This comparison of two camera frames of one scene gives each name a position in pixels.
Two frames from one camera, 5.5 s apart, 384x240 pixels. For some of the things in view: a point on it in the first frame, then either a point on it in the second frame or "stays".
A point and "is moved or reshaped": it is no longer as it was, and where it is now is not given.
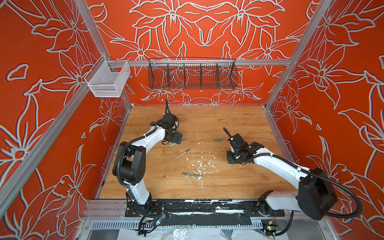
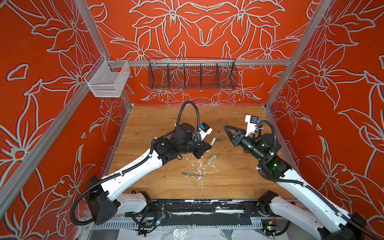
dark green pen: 192,174 stays
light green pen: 175,143 is moved or reshaped
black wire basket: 192,74 stays
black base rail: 202,208 stays
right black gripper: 229,159 → 239,135
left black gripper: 174,139 → 202,146
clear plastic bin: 107,78 stays
